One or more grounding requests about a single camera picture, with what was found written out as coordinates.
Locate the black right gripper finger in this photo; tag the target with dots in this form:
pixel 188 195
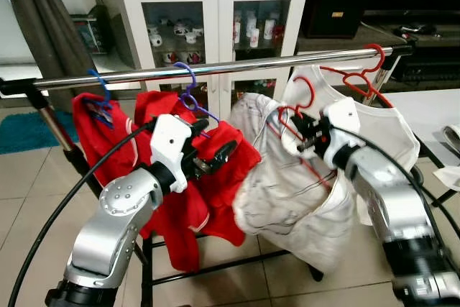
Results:
pixel 310 118
pixel 307 147

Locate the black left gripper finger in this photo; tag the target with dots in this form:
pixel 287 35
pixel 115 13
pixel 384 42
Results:
pixel 201 127
pixel 221 156

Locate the red plastic hanger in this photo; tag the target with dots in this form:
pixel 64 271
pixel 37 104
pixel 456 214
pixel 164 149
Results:
pixel 363 77
pixel 282 116

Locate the cream garment dark stitching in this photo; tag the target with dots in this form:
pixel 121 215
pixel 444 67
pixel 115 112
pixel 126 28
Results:
pixel 287 206

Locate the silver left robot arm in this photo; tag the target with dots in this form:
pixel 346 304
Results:
pixel 115 221

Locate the purple plastic hanger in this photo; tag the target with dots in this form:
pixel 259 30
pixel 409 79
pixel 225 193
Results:
pixel 192 80

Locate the blue plastic hanger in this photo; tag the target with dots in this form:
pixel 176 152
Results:
pixel 106 93

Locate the white t-shirt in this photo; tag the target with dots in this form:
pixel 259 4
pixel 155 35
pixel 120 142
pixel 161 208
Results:
pixel 388 127

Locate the black chrome clothes rack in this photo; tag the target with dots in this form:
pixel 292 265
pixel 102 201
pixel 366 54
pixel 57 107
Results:
pixel 237 66

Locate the red polo shirt white trim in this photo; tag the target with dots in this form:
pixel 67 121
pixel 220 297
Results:
pixel 180 228

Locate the white bottle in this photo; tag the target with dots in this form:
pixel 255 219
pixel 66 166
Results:
pixel 254 30
pixel 270 29
pixel 237 28

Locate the small red polo shirt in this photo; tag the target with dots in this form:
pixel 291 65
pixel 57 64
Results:
pixel 90 141

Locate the black TV console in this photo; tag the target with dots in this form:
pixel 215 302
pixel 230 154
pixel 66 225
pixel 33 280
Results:
pixel 431 70

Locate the teal floor mat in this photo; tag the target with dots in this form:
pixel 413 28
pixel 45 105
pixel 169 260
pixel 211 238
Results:
pixel 21 134

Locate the grey curtain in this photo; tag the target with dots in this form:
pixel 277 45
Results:
pixel 43 19

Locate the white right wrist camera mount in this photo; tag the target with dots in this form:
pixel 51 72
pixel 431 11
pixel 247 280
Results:
pixel 343 116

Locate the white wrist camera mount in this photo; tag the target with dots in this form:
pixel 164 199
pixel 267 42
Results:
pixel 343 116
pixel 169 141

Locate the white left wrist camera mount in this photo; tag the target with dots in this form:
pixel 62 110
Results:
pixel 169 141

